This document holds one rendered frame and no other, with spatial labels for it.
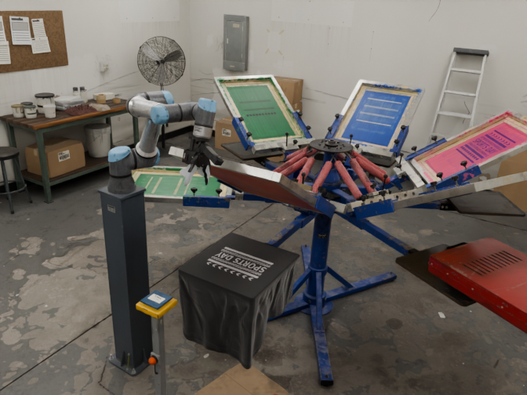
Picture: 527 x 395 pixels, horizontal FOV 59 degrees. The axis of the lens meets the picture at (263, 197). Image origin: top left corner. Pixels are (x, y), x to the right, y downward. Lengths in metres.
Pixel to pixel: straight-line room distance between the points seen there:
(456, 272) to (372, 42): 4.55
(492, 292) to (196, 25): 6.43
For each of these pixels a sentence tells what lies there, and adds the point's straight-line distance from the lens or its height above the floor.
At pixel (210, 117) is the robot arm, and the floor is 1.76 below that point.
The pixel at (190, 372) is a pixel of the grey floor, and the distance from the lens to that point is 3.21.
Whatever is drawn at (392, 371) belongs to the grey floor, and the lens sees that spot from 3.39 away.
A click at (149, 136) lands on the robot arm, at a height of 1.53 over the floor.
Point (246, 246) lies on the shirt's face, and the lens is 2.59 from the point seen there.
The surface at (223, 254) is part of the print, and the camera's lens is 2.51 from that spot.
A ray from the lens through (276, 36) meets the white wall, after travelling 7.05.
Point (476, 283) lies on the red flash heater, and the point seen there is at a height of 1.10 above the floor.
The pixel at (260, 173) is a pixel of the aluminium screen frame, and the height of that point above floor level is 1.54.
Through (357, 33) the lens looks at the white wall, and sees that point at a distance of 6.56.
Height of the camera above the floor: 2.23
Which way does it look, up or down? 24 degrees down
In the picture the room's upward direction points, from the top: 3 degrees clockwise
